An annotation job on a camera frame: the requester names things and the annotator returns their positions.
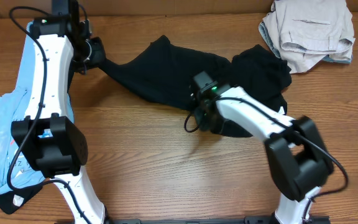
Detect black garment under blue shirt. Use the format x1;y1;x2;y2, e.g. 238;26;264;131
0;184;42;215

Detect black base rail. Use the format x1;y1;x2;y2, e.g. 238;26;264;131
54;214;332;224

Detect black t-shirt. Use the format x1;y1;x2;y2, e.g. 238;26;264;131
99;35;291;138

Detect light blue printed t-shirt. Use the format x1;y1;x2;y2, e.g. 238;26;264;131
0;34;74;190

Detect beige folded shirt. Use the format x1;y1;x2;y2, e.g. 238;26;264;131
259;0;356;73

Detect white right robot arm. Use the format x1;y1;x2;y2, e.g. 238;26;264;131
192;82;335;223

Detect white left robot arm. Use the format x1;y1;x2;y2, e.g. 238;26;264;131
11;15;109;223

